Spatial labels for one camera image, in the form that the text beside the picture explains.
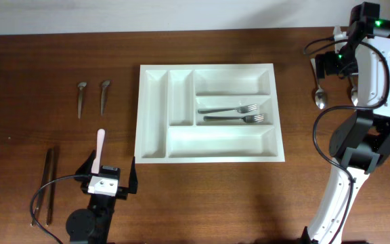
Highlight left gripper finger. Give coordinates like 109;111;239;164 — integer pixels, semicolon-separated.
128;157;138;194
75;150;96;181

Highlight metal tongs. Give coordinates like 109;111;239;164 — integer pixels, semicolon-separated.
30;147;56;228

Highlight metal fork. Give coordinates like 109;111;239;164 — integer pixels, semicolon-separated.
198;104;258;114
203;115;265;123

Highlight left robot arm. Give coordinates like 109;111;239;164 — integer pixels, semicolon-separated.
66;150;138;244

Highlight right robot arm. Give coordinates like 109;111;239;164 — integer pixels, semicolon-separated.
298;2;390;243

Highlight pink plastic knife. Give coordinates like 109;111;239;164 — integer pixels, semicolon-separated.
91;129;106;174

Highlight small metal spoon left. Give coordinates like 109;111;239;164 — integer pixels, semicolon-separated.
77;82;87;119

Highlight small metal spoon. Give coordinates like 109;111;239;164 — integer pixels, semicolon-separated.
100;80;111;115
77;82;87;119

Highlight small metal spoon right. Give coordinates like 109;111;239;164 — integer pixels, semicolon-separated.
100;80;111;115

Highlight white plastic cutlery tray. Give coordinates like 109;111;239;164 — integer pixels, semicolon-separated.
135;64;285;163

